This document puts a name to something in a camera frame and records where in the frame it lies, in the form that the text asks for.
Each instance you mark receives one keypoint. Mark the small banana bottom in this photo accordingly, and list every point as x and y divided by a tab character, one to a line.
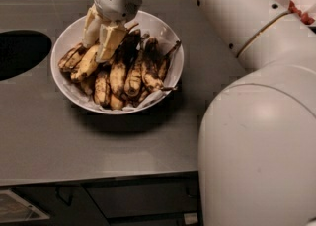
116	103

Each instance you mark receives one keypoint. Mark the dark drawer front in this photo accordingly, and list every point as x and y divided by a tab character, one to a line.
150	197

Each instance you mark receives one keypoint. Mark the small banana far right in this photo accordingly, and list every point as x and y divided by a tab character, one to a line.
164	63

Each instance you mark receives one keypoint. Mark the small banana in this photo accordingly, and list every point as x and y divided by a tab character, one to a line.
164	63
116	103

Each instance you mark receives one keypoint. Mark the yellow spotted banana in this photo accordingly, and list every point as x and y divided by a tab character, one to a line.
88	63

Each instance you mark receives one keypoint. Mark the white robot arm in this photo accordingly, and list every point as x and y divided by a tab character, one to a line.
257	139

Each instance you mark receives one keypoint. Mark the spotted banana centre right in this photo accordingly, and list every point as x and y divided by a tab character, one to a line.
133	79

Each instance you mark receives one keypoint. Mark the spotted banana far left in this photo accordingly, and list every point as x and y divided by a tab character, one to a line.
72	58

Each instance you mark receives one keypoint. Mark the black cabinet handle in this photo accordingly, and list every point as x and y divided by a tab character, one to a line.
64	196

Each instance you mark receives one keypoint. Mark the dark spotted banana right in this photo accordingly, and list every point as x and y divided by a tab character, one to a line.
149	67

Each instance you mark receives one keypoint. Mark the dark brown banana centre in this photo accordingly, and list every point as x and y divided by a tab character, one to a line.
121	62

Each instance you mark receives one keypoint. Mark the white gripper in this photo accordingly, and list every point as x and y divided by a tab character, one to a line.
116	2

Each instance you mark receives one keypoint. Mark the open dishwasher door corner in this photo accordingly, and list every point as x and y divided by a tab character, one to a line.
16	209

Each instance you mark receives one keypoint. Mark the spotted banana lower left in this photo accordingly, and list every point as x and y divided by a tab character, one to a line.
102	89

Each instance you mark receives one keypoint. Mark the small banana left underneath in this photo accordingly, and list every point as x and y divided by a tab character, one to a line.
88	85

